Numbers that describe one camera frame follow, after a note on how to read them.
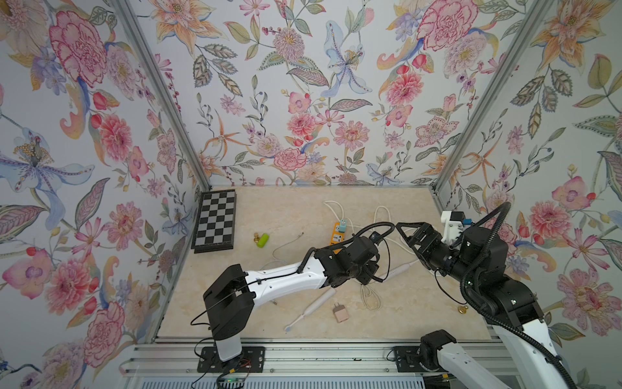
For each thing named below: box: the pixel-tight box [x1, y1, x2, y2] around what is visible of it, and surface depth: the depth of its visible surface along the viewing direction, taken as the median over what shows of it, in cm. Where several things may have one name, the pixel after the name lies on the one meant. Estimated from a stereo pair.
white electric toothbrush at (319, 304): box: [284, 286, 337, 333], surface depth 86 cm
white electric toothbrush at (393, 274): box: [383, 259, 420, 283], surface depth 93 cm
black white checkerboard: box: [191, 188, 237, 254], surface depth 106 cm
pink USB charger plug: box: [332, 302, 350, 323], surface depth 84 cm
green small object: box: [256, 233, 270, 249], surface depth 103 cm
